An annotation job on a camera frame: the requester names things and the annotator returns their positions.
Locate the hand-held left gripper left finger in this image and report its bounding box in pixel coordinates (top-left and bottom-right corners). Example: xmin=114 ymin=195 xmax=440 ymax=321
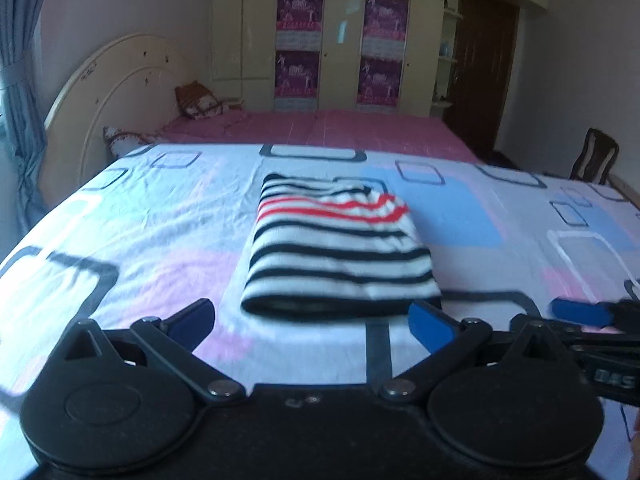
xmin=57 ymin=298 xmax=247 ymax=407

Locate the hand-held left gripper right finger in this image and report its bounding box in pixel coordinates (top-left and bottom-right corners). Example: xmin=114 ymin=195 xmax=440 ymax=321
xmin=379 ymin=300 xmax=556 ymax=403

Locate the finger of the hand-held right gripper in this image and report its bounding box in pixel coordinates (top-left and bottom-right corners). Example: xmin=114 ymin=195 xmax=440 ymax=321
xmin=550 ymin=298 xmax=640 ymax=329
xmin=547 ymin=326 xmax=640 ymax=359

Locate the striped white knit sweater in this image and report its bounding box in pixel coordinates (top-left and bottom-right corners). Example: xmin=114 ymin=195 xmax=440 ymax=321
xmin=240 ymin=173 xmax=443 ymax=319

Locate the patterned light bed sheet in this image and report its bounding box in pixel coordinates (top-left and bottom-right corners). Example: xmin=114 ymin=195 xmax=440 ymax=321
xmin=0 ymin=142 xmax=640 ymax=480

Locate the dark wooden chair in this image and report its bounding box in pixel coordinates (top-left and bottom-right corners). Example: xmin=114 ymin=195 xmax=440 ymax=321
xmin=570 ymin=128 xmax=620 ymax=186

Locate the brown and white pillow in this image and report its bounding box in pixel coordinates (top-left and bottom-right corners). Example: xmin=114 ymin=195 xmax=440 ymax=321
xmin=102 ymin=126 xmax=157 ymax=159

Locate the pink bed sheet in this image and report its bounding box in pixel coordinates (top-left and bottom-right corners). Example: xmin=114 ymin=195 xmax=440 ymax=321
xmin=155 ymin=108 xmax=482 ymax=164

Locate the orange striped pillow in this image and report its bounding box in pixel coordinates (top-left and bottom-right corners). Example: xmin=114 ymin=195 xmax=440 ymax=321
xmin=174 ymin=81 xmax=247 ymax=120

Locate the cream curved headboard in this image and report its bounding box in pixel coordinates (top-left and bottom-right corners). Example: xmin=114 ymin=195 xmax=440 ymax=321
xmin=39 ymin=34 xmax=211 ymax=207

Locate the dark wooden door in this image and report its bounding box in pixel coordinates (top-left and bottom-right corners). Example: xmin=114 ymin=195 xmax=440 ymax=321
xmin=442 ymin=0 xmax=521 ymax=162

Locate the blue curtain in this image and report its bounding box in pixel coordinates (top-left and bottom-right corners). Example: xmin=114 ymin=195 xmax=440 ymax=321
xmin=0 ymin=0 xmax=57 ymax=207

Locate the purple wall poster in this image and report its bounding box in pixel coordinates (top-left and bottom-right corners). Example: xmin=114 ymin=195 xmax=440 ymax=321
xmin=274 ymin=50 xmax=321 ymax=111
xmin=362 ymin=0 xmax=410 ymax=56
xmin=276 ymin=0 xmax=324 ymax=51
xmin=356 ymin=55 xmax=404 ymax=114

